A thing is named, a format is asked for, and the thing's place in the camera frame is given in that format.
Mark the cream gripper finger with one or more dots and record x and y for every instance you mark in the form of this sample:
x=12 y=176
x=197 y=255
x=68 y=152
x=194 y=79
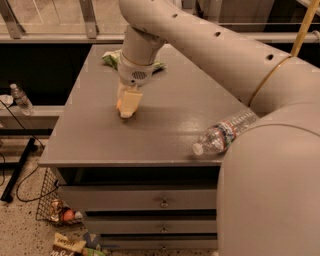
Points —
x=121 y=90
x=129 y=102

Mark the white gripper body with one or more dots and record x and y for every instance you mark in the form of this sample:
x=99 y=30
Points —
x=134 y=74

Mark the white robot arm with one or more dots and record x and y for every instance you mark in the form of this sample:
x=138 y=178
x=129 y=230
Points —
x=268 y=193

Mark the green chip bag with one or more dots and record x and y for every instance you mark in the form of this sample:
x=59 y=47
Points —
x=111 y=58

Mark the grey drawer cabinet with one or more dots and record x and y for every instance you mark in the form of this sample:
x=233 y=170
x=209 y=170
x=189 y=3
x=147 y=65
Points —
x=136 y=181

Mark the clear plastic water bottle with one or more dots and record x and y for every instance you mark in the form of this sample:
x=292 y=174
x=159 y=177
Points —
x=218 y=138

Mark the small water bottle on ledge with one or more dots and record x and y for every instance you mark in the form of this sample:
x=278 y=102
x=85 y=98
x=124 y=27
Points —
x=22 y=100

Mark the black metal floor stand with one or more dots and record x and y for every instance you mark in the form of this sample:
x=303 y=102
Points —
x=17 y=168

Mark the snack bag on floor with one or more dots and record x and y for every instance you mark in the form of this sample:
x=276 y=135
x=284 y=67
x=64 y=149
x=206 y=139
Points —
x=63 y=246

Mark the metal railing frame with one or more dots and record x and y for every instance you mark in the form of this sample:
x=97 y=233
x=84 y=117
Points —
x=45 y=21

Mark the black wire basket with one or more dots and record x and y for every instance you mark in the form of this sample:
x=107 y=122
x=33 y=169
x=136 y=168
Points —
x=51 y=208

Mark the wooden yellow ladder frame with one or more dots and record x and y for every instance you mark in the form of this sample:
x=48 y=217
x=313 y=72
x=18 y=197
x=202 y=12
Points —
x=313 y=8

